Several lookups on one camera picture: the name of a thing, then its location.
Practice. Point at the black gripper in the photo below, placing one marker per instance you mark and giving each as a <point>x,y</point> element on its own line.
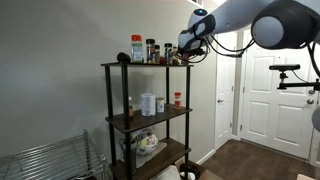
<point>195,51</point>

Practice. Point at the red label sprinkle spice bottle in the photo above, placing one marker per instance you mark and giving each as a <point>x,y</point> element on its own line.
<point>185,57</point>

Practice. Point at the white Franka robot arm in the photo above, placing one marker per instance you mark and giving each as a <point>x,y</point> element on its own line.
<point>233,16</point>

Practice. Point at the black cap dark spice jar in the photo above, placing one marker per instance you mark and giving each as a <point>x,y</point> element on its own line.
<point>168,53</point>

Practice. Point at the short black cap spice jar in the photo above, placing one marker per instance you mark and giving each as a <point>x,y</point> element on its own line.
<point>157,53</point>

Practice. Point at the black cap orange spice jar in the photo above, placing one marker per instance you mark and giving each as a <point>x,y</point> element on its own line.
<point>150,51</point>

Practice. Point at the orange cap spice bottle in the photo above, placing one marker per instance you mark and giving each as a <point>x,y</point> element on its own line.
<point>177,100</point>

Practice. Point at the large red cap spice jar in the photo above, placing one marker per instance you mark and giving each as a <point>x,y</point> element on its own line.
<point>136,50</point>

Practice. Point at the small brown sauce bottle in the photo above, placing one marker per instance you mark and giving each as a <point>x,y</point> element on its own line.
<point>131,108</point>

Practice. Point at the small red round thing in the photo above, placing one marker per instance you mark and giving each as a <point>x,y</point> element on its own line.
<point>162,60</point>

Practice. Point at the small can gold lid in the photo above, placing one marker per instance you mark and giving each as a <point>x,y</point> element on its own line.
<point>160,105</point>

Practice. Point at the white round canister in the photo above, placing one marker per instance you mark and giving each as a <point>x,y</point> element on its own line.
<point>148,105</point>

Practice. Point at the black lump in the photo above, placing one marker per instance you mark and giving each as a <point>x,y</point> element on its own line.
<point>123,57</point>

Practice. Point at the narrow white panel door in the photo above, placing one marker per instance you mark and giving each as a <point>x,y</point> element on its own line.
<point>224,110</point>

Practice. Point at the checkered mesh mat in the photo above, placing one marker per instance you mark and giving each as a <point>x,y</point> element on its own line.
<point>150,153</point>

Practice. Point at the wide white panel door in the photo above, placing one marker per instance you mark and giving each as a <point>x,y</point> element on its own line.
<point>276,110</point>

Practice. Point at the brown cardboard box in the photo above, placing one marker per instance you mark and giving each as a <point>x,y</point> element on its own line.
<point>200,170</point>

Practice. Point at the white roll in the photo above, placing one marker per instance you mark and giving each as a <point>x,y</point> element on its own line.
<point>186,175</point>

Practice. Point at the white plastic bag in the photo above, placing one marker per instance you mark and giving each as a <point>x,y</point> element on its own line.
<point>166,174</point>

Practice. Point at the silver deadbolt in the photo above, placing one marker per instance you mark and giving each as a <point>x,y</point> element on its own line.
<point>311,91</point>

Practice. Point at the silver door knob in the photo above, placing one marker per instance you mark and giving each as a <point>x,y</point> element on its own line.
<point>310,101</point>

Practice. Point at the tan box corner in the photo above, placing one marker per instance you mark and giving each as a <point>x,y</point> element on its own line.
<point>305,176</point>

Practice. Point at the white wall vent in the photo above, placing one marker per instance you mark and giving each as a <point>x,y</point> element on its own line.
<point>196,2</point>

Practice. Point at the dark wood black-post shelf unit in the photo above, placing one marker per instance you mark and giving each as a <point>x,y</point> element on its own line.
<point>126,100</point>

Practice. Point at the black camera on stand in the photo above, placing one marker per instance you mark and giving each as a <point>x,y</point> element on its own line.
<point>283,67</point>

